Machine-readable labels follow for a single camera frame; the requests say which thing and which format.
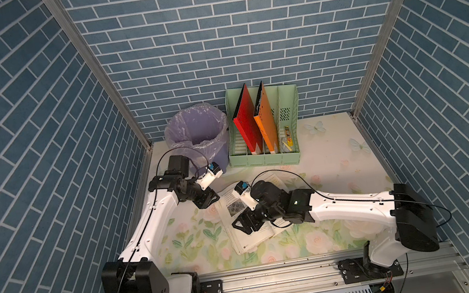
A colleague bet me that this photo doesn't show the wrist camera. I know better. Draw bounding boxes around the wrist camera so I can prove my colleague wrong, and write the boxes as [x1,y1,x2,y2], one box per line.
[197,162,223,190]
[233,181,258,211]

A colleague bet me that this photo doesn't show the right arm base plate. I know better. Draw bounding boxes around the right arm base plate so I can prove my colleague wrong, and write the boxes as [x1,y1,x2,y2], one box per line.
[337,257,404,284]

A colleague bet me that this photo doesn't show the red folder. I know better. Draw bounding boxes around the red folder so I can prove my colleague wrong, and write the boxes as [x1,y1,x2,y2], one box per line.
[233,84,264,155]

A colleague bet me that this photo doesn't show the English textbook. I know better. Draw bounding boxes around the English textbook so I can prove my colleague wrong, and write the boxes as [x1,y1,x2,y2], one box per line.
[214,181,292,255]

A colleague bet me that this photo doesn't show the purple trash bin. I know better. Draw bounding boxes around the purple trash bin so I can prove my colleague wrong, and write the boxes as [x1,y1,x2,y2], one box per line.
[164,103,229,172]

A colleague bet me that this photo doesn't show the orange folder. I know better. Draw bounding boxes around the orange folder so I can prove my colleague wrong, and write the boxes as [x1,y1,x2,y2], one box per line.
[253,83,279,154]

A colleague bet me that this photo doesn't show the green file organizer rack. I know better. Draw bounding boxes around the green file organizer rack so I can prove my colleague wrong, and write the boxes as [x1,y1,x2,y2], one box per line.
[225,84,301,167]

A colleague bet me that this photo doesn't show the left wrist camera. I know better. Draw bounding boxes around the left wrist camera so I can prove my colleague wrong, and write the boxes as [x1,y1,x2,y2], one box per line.
[197,162,223,190]

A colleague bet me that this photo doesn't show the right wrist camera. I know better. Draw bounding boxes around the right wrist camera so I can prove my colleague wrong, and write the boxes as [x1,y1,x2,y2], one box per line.
[233,181,258,211]

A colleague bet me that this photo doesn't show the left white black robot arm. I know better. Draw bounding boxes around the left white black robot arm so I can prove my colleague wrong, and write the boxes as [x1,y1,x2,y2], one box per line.
[101,155,223,293]

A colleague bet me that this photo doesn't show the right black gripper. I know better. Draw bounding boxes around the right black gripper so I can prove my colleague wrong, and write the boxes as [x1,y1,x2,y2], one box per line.
[228,199,286,235]

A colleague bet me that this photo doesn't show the pens in organizer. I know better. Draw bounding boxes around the pens in organizer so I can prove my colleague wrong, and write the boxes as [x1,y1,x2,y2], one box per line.
[279,126,295,153]

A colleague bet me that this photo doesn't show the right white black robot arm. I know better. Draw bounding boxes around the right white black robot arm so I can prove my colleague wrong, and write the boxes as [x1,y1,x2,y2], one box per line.
[232,180,440,270]

